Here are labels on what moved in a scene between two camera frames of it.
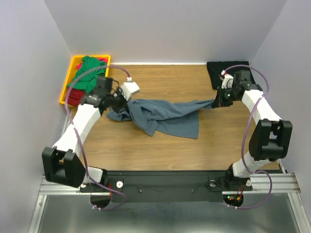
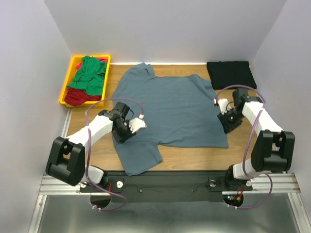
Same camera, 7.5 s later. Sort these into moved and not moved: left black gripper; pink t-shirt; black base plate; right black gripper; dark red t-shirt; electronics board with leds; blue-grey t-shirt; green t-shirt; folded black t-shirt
Moved: right black gripper; left black gripper; blue-grey t-shirt
Not moved: pink t-shirt; black base plate; dark red t-shirt; folded black t-shirt; green t-shirt; electronics board with leds
